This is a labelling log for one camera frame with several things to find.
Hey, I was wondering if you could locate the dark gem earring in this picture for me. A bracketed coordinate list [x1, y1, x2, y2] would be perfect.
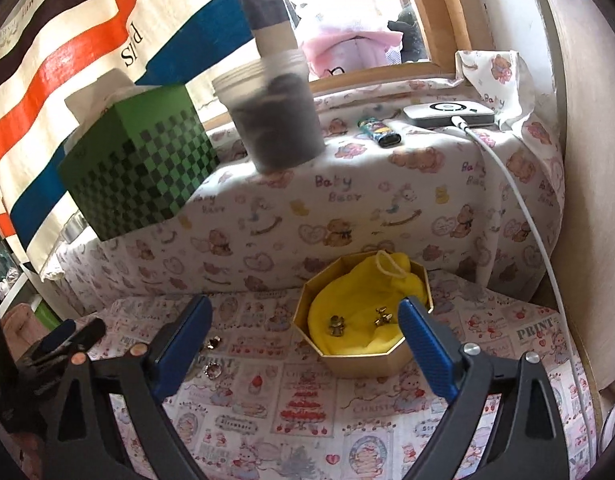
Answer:
[204, 362, 223, 380]

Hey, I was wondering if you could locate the small silver earring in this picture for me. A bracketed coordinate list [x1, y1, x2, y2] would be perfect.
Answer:
[204, 336, 222, 351]

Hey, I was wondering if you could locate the gold earring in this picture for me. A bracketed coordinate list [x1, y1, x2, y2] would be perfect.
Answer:
[375, 307, 393, 327]
[328, 315, 345, 337]

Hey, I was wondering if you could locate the gold octagonal jewelry box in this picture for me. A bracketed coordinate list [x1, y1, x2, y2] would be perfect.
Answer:
[294, 249, 433, 378]

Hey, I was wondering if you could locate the white shelf with items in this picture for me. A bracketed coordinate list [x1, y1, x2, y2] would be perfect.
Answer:
[0, 238, 59, 331]

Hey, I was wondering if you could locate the tape roll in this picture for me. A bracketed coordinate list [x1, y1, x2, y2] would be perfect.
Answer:
[598, 403, 615, 455]

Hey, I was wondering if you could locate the green checkered tissue box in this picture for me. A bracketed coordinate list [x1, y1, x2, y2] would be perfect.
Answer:
[58, 84, 219, 240]

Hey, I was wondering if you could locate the yellow cloth pouch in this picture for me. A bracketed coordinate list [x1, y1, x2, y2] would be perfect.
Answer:
[304, 249, 433, 358]

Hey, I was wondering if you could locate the white tissue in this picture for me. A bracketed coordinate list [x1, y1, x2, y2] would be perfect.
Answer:
[65, 68, 155, 126]

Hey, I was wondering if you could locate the translucent plastic jar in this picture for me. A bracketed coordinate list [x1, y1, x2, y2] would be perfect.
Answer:
[212, 49, 325, 174]

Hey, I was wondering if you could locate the striped paris curtain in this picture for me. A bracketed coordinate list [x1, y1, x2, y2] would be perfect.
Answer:
[0, 0, 301, 282]

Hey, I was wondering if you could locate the white power bank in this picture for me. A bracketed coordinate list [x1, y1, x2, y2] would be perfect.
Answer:
[403, 101, 495, 129]

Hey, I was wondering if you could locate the green lighter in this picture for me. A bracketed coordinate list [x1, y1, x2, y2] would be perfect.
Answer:
[357, 117, 402, 148]

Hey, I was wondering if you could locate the white charging cable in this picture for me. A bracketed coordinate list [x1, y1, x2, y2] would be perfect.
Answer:
[450, 115, 596, 466]

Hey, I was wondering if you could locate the wooden window frame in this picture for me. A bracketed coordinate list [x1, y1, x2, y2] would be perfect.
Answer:
[201, 0, 473, 131]

